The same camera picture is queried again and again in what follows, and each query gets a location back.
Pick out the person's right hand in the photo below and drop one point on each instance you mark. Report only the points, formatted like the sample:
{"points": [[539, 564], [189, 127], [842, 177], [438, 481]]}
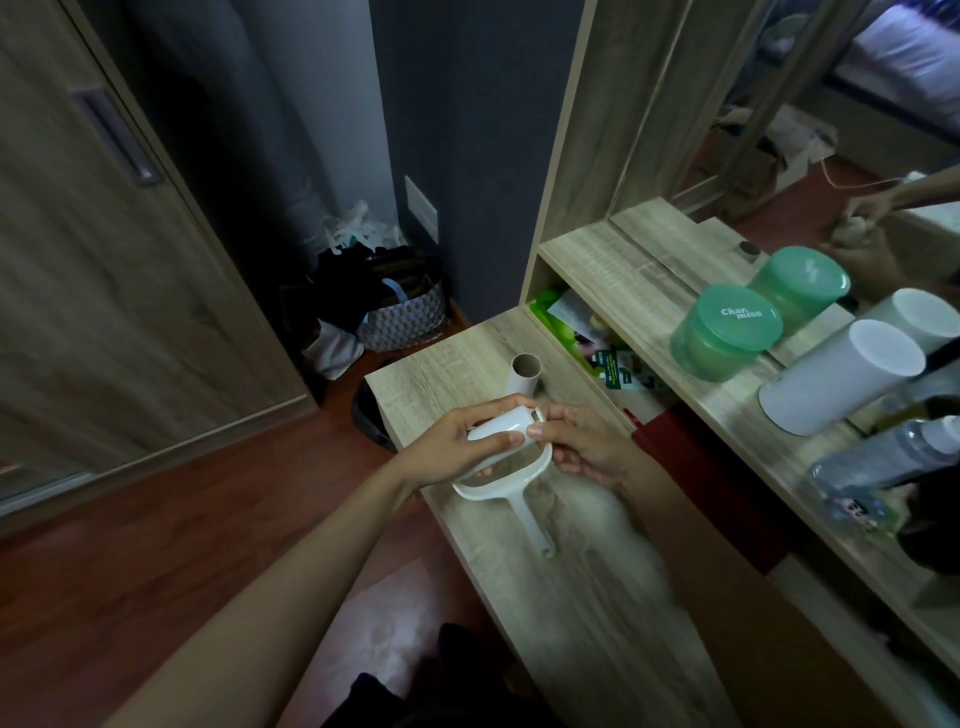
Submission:
{"points": [[596, 450]]}

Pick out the person's left hand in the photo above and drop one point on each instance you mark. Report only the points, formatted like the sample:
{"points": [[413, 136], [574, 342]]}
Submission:
{"points": [[435, 454]]}

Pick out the person's left thumb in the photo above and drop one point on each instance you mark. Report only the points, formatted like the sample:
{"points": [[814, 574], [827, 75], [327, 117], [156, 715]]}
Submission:
{"points": [[499, 410]]}

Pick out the person's right thumb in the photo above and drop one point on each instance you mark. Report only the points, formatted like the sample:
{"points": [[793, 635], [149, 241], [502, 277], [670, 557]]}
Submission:
{"points": [[551, 433]]}

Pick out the white lint roller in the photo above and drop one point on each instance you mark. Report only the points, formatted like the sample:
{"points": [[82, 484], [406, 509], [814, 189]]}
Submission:
{"points": [[517, 487]]}

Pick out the person's right forearm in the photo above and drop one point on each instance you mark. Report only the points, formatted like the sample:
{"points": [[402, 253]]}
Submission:
{"points": [[735, 600]]}

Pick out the person's left forearm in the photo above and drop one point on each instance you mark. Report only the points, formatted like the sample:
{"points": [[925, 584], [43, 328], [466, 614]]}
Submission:
{"points": [[277, 592]]}

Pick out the cardboard tube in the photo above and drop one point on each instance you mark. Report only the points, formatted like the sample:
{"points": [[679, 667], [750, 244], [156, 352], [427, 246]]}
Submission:
{"points": [[525, 373]]}

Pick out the dark green packet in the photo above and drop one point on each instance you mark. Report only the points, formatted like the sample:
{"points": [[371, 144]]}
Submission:
{"points": [[626, 371]]}

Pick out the light green packet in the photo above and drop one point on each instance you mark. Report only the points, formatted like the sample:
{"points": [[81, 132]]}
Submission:
{"points": [[559, 326]]}

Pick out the black waste bin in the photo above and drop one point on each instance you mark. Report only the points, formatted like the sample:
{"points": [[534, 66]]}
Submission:
{"points": [[371, 416]]}

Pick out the patterned fabric basket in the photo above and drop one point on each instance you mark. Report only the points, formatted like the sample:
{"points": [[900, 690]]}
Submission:
{"points": [[405, 319]]}

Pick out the wooden dressing table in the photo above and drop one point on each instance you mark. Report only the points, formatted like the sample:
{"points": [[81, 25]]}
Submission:
{"points": [[600, 247]]}

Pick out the green lidded plastic jar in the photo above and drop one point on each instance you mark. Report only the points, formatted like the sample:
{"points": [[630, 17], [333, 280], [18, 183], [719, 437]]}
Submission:
{"points": [[724, 334]]}

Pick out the black clothes pile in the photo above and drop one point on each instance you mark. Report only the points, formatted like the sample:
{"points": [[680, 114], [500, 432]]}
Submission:
{"points": [[345, 281]]}

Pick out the white plastic bag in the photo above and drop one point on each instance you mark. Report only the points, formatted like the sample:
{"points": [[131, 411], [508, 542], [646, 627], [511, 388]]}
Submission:
{"points": [[356, 225]]}

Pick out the person's black trousers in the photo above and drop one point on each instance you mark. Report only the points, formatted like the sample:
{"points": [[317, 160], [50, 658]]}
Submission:
{"points": [[450, 690]]}

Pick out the white cylinder container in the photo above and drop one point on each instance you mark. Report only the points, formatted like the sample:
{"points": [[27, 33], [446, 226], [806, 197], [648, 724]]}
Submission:
{"points": [[832, 382]]}

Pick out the clear plastic bottle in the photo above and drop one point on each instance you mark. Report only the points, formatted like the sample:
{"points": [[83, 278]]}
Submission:
{"points": [[870, 465]]}

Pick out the mirror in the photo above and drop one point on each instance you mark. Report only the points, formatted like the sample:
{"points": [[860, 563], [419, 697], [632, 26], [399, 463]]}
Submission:
{"points": [[750, 112]]}

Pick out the dark bottle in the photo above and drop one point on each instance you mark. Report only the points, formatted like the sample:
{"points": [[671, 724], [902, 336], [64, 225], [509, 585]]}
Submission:
{"points": [[934, 532]]}

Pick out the wooden wardrobe door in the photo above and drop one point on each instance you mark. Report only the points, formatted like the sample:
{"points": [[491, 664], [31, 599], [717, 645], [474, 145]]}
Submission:
{"points": [[105, 300]]}

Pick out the white wall socket plate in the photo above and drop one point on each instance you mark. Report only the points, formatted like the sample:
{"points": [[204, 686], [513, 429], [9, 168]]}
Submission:
{"points": [[421, 210]]}

